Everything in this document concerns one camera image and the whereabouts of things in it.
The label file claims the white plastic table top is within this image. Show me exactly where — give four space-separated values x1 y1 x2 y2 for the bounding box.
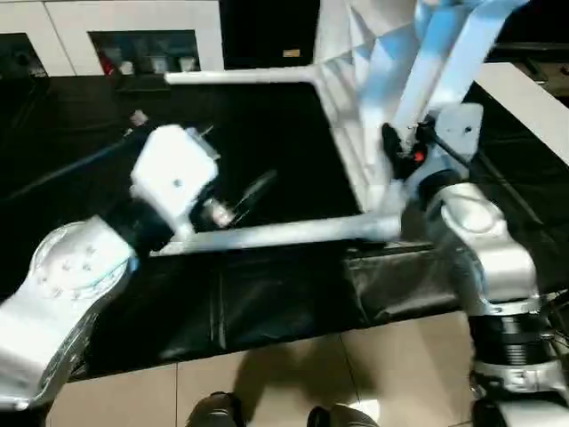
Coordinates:
310 0 428 244

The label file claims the white plastic table leg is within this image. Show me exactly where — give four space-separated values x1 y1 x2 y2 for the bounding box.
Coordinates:
150 213 404 258
444 0 530 110
163 65 324 89
393 0 484 134

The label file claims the black work mat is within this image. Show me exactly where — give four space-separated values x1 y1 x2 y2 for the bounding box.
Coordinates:
0 73 569 379

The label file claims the white flat board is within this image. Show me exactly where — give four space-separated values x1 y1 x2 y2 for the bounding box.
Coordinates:
472 61 569 166

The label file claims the black furniture with yellow label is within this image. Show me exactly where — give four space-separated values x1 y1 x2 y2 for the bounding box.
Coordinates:
220 0 322 71

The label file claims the dark left robot foot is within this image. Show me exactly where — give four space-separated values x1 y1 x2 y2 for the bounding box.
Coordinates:
186 391 242 427

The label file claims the dark robot foot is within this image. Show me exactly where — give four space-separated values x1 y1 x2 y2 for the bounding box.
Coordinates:
309 403 380 427
186 391 242 427

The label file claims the white glass-door cabinet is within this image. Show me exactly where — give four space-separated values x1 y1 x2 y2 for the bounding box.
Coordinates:
0 0 224 77

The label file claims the dark right robot foot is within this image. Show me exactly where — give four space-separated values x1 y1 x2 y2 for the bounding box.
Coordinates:
309 403 380 427

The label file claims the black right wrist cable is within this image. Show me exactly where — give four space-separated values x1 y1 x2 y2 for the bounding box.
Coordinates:
427 130 548 232

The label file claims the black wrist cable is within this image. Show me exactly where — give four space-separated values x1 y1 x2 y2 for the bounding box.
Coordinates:
427 130 548 232
8 109 152 199

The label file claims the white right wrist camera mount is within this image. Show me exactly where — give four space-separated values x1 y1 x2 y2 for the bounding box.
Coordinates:
433 103 485 156

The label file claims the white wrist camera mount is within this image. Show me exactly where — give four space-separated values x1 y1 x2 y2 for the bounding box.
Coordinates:
433 103 485 156
130 124 222 240

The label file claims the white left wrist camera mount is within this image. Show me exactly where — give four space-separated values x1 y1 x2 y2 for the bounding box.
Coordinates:
130 124 222 240

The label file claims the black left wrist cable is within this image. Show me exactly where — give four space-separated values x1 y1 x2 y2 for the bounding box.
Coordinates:
8 109 152 199

